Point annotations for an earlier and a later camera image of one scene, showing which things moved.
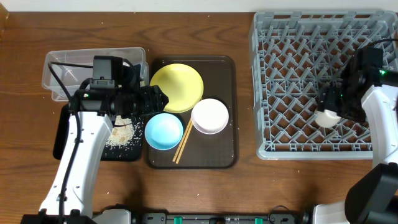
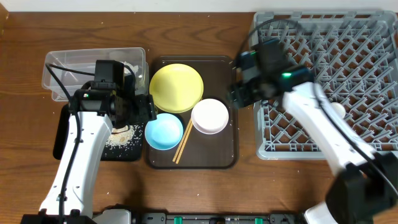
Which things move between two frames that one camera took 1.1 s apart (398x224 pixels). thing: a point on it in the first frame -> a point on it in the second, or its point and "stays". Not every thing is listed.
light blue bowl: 163,131 stays
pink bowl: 209,116 stays
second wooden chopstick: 182,146 stays
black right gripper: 328,101 -> 240,96
